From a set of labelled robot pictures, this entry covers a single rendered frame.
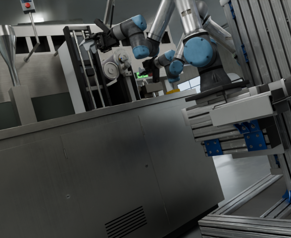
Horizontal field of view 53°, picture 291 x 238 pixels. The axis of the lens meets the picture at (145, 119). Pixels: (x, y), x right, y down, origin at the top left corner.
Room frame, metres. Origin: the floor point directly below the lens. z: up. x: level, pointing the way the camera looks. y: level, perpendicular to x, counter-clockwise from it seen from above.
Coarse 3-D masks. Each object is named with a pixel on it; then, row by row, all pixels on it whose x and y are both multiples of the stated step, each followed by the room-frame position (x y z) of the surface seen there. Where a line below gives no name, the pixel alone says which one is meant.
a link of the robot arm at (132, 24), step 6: (132, 18) 1.35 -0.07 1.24; (138, 18) 1.33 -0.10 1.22; (144, 18) 1.38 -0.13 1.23; (120, 24) 1.38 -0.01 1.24; (126, 24) 1.36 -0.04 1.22; (132, 24) 1.35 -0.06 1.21; (138, 24) 1.34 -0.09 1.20; (144, 24) 1.36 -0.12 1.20; (126, 30) 1.37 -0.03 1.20; (132, 30) 1.35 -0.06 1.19; (138, 30) 1.35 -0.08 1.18; (144, 30) 1.38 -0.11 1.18; (126, 36) 1.40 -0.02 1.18
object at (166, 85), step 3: (162, 81) 2.95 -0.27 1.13; (165, 81) 2.94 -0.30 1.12; (168, 81) 2.96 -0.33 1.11; (162, 84) 2.96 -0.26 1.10; (165, 84) 2.93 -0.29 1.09; (168, 84) 2.95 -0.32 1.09; (165, 87) 2.93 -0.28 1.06; (168, 87) 2.94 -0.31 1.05; (165, 90) 2.94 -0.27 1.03; (168, 90) 2.94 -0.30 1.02; (165, 93) 2.95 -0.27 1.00
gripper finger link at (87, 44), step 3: (84, 39) 1.46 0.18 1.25; (81, 42) 1.47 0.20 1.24; (84, 42) 1.46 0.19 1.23; (87, 42) 1.46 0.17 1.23; (90, 42) 1.46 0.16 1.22; (93, 42) 1.45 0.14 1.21; (81, 45) 1.49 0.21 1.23; (84, 45) 1.47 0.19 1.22; (87, 45) 1.46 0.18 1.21; (90, 45) 1.46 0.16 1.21; (87, 48) 1.46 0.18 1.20
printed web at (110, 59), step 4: (112, 56) 2.07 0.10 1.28; (100, 60) 1.97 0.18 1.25; (104, 60) 2.20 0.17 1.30; (108, 60) 2.11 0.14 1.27; (112, 60) 2.06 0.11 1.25; (116, 64) 2.04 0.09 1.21; (84, 76) 1.89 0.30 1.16; (92, 76) 2.09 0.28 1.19; (104, 76) 1.98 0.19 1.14; (84, 80) 1.90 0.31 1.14; (92, 80) 2.11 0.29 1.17; (108, 80) 2.01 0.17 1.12; (112, 80) 2.02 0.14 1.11; (92, 84) 2.13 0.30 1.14; (88, 92) 1.89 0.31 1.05; (88, 96) 1.90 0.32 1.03; (92, 104) 1.89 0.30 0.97; (92, 108) 1.90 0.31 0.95
